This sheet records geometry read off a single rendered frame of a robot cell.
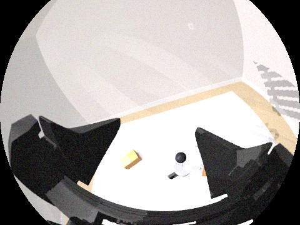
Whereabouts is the pale yellow rectangular block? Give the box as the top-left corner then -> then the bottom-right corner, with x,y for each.
120,149 -> 142,170

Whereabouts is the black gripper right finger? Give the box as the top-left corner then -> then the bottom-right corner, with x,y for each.
195,127 -> 273,199

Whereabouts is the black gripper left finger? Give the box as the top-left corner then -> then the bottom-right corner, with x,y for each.
38,116 -> 121,185

